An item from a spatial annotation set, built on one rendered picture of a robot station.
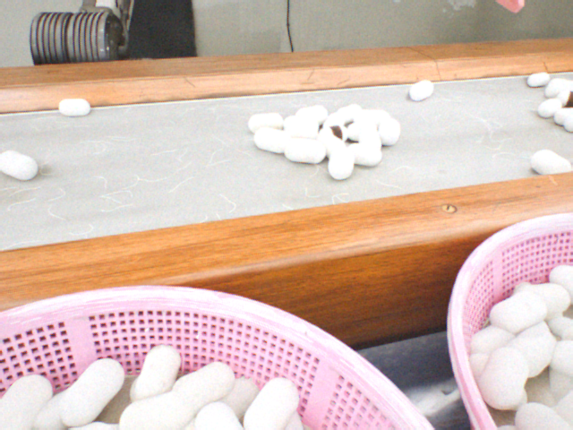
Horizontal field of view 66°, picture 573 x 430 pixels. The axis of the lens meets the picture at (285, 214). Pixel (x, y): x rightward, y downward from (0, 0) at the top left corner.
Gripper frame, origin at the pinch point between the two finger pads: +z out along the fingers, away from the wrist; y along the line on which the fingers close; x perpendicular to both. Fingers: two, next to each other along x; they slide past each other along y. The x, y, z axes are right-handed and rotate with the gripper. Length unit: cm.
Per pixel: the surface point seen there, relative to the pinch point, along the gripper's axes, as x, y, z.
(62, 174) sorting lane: -3, -57, 19
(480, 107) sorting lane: 1.0, -10.3, 14.2
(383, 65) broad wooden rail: 6.9, -17.6, 3.3
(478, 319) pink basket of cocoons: -17, -32, 38
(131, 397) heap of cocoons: -17, -51, 38
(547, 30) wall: 106, 134, -79
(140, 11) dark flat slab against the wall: 142, -53, -132
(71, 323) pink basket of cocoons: -17, -53, 34
